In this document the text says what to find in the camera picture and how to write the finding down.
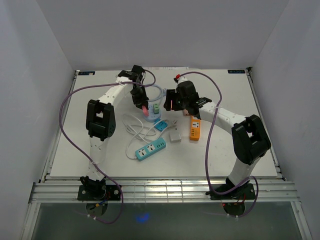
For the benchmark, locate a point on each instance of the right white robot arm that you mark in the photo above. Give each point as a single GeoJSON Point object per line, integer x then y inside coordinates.
{"type": "Point", "coordinates": [249, 136]}

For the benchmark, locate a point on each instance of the aluminium frame rail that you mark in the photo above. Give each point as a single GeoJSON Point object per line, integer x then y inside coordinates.
{"type": "Point", "coordinates": [161, 191]}

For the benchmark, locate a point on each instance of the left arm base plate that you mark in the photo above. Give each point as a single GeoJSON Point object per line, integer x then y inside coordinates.
{"type": "Point", "coordinates": [97, 190]}

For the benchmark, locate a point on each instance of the teal power strip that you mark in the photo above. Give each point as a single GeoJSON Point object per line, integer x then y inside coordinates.
{"type": "Point", "coordinates": [150, 149]}

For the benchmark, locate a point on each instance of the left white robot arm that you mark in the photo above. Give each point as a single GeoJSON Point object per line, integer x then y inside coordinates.
{"type": "Point", "coordinates": [101, 125]}

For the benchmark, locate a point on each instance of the brown pink plug adapter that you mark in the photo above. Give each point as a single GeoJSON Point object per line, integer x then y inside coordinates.
{"type": "Point", "coordinates": [186, 113]}

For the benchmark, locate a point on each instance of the right blue corner label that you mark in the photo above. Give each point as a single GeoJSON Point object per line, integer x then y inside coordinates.
{"type": "Point", "coordinates": [236, 71]}

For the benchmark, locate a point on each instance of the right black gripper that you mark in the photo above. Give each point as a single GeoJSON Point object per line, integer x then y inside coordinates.
{"type": "Point", "coordinates": [171, 94]}

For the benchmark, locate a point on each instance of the orange power strip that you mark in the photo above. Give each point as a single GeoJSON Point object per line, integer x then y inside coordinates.
{"type": "Point", "coordinates": [195, 129]}

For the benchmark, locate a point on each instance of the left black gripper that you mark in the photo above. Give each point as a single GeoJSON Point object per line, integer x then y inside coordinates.
{"type": "Point", "coordinates": [143, 100]}

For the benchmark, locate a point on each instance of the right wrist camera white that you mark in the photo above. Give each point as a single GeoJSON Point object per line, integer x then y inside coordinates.
{"type": "Point", "coordinates": [178, 79]}

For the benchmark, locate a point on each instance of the white silver plug adapter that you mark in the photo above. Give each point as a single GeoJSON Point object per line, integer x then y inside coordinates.
{"type": "Point", "coordinates": [174, 136]}

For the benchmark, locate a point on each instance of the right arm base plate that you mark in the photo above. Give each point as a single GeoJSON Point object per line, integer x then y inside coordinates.
{"type": "Point", "coordinates": [245, 191]}

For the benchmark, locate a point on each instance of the left blue corner label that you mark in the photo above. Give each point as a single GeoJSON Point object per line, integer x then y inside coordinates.
{"type": "Point", "coordinates": [86, 73]}

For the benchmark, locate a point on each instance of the green plug adapter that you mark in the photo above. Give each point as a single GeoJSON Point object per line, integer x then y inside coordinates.
{"type": "Point", "coordinates": [156, 108]}

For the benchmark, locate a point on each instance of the blue corner label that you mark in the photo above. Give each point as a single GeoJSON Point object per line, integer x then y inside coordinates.
{"type": "Point", "coordinates": [86, 73]}
{"type": "Point", "coordinates": [236, 71]}

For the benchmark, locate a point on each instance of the round light blue power strip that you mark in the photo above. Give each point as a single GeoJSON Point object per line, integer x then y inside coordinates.
{"type": "Point", "coordinates": [153, 114]}

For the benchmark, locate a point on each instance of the small blue square socket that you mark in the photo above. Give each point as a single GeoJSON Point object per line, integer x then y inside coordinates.
{"type": "Point", "coordinates": [160, 125]}

